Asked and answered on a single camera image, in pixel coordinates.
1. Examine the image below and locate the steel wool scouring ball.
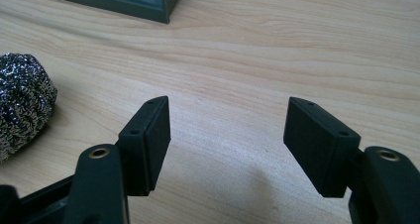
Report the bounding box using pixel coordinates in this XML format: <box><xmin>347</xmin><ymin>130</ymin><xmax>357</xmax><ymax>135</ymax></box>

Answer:
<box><xmin>0</xmin><ymin>53</ymin><xmax>58</xmax><ymax>164</ymax></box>

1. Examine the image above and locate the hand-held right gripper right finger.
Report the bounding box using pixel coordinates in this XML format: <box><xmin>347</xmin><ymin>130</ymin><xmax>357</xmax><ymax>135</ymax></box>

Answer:
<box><xmin>282</xmin><ymin>96</ymin><xmax>362</xmax><ymax>198</ymax></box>

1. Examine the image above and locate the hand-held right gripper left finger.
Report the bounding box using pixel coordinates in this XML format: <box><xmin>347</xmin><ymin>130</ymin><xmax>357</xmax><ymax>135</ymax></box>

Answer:
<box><xmin>115</xmin><ymin>95</ymin><xmax>172</xmax><ymax>197</ymax></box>

